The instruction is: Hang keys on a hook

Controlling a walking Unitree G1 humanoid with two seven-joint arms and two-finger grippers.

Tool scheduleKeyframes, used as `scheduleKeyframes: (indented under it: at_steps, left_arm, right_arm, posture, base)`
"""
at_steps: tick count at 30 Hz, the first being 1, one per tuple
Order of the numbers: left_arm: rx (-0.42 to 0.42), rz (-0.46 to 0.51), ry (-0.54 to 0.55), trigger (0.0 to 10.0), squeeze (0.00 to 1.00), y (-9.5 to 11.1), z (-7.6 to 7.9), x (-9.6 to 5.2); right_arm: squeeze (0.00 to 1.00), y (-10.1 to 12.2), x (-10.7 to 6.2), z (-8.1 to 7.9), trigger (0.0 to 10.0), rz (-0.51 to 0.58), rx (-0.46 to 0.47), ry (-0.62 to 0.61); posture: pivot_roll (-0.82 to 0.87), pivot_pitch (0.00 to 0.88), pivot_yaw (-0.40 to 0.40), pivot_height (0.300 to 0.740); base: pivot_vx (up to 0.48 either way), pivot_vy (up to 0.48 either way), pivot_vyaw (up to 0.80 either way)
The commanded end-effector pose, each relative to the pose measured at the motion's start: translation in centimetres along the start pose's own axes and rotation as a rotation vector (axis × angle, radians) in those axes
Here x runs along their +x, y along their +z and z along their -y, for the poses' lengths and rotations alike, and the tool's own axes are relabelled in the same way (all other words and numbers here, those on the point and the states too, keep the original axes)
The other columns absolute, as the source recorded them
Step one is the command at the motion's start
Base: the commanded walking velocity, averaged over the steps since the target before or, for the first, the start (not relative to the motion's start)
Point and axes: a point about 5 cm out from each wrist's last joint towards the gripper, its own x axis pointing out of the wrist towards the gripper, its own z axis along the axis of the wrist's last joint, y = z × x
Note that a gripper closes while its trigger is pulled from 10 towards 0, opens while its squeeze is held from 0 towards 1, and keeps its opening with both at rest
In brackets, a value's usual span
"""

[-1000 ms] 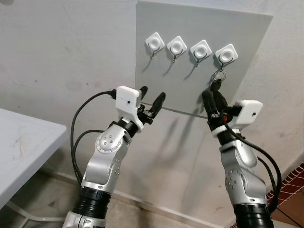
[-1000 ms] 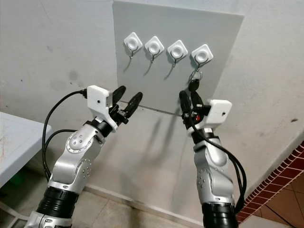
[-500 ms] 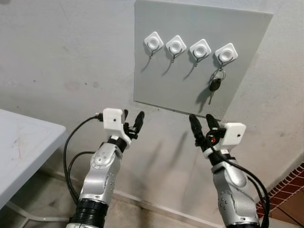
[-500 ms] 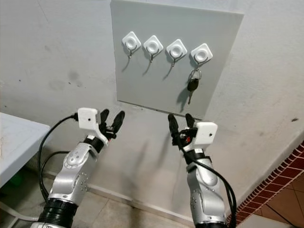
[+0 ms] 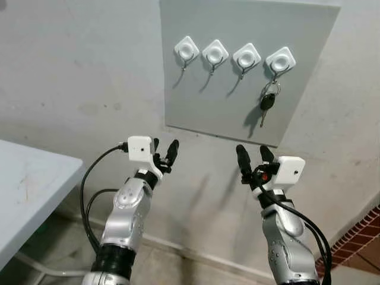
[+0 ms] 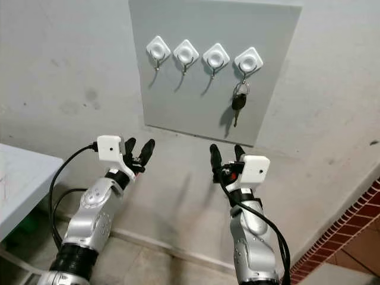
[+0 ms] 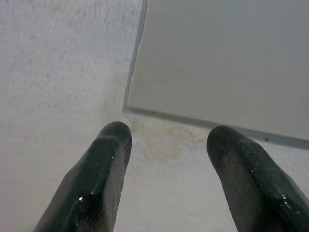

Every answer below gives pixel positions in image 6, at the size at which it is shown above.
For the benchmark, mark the white square wall hook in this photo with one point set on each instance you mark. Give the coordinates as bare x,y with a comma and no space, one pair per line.
216,56
249,60
186,52
158,48

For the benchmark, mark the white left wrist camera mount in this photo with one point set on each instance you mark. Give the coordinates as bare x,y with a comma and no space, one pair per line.
110,148

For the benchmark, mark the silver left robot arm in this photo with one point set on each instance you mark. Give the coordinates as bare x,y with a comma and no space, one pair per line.
95,214

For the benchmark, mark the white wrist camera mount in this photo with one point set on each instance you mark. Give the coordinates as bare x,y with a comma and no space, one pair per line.
255,169
110,148

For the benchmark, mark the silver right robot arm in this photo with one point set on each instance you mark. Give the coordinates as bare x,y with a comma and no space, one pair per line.
252,237

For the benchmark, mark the green plastic crate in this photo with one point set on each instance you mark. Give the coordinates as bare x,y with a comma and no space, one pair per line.
27,228

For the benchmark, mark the white folding table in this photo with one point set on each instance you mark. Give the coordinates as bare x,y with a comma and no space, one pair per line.
18,184

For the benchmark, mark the grey hook board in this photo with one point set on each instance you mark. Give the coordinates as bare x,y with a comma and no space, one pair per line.
190,101

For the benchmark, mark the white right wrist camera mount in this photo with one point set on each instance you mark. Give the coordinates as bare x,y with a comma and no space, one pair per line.
255,169

